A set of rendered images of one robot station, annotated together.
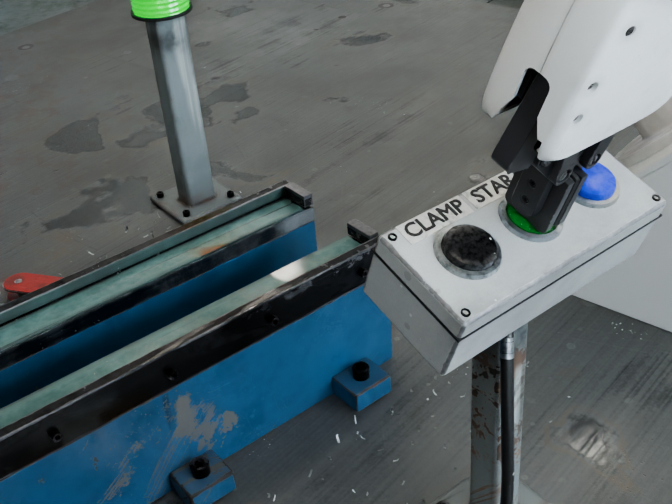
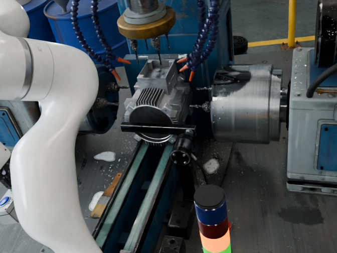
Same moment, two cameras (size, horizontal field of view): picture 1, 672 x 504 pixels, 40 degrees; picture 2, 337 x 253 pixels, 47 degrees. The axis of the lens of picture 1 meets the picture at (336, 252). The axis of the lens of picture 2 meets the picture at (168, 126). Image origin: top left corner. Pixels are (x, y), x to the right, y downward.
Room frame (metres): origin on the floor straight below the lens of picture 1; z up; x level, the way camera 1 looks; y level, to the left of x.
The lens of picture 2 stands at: (1.35, -0.14, 1.78)
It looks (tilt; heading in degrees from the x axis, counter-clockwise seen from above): 38 degrees down; 149
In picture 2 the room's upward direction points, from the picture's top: 12 degrees counter-clockwise
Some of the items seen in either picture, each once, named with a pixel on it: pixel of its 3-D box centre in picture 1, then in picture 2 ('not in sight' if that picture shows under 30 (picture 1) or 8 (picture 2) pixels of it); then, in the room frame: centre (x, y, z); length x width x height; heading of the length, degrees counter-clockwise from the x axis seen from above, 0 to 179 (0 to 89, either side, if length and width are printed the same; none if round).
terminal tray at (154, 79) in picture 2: not in sight; (158, 77); (0.36, 0.45, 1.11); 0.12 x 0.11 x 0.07; 126
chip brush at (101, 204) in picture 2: not in sight; (109, 194); (0.40, 0.14, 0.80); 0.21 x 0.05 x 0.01; 123
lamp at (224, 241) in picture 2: not in sight; (214, 233); (0.95, 0.16, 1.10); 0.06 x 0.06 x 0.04
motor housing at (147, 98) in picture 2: not in sight; (159, 107); (0.39, 0.42, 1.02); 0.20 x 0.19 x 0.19; 126
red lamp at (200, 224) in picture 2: not in sight; (212, 220); (0.95, 0.16, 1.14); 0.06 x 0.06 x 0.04
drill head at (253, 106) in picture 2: not in sight; (256, 104); (0.65, 0.61, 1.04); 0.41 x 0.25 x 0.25; 36
